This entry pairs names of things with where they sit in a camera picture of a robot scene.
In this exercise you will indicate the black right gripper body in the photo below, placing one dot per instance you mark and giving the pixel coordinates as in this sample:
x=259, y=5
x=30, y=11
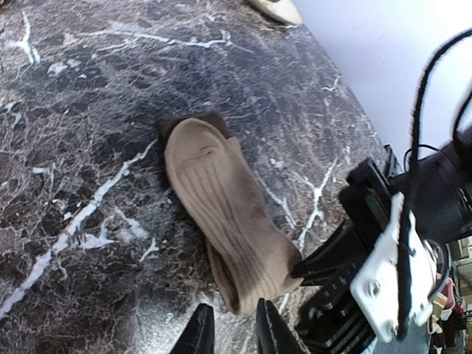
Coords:
x=331, y=322

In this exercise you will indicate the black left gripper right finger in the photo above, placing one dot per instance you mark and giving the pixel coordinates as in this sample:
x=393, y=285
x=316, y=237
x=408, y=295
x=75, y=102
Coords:
x=273, y=334

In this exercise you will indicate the tan ribbed sock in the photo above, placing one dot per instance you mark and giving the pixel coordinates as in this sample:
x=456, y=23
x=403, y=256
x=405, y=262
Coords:
x=249, y=256

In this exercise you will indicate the cream floral plate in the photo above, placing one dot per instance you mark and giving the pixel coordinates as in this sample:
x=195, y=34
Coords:
x=283, y=11

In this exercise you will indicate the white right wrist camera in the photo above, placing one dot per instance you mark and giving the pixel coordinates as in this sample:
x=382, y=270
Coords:
x=375, y=286

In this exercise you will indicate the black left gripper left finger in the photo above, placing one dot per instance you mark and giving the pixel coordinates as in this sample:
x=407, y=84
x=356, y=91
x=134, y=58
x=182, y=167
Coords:
x=198, y=337

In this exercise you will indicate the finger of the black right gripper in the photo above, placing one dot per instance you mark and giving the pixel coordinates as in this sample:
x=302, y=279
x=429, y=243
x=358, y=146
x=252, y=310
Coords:
x=321, y=264

